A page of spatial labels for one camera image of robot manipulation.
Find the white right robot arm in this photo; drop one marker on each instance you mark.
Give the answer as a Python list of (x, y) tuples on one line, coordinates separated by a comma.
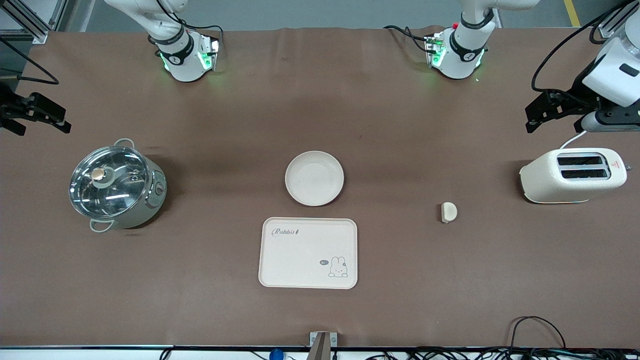
[(182, 55)]

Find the cream two-slot toaster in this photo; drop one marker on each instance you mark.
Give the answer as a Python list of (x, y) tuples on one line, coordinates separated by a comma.
[(545, 182)]

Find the small white steamed bun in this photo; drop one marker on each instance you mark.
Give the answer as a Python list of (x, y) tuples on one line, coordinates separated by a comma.
[(449, 212)]

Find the aluminium frame profile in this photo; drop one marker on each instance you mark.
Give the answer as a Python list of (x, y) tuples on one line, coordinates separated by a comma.
[(612, 22), (30, 22)]

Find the pale green electric pot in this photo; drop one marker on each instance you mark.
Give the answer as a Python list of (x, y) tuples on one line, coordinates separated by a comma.
[(150, 205)]

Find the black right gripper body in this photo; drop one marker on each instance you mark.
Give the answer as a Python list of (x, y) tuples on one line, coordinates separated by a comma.
[(6, 107)]

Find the brown table cover sheet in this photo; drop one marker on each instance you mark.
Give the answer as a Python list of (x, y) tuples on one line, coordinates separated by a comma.
[(320, 100)]

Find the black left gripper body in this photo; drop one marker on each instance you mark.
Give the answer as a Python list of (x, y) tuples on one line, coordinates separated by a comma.
[(579, 97)]

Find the glass pot lid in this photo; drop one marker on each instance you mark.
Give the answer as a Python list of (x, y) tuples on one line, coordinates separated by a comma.
[(117, 190)]

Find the blue round cap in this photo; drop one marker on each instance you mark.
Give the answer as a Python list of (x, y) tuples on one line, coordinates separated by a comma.
[(276, 355)]

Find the round cream plate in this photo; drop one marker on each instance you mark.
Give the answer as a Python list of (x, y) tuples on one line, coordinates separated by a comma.
[(314, 178)]

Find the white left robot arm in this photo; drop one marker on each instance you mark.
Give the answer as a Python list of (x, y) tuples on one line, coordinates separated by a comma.
[(462, 50)]

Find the cream rabbit print tray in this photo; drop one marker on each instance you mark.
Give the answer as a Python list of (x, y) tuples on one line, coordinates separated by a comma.
[(300, 260)]

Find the metal table edge bracket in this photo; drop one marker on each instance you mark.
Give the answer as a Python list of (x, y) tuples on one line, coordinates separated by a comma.
[(322, 345)]

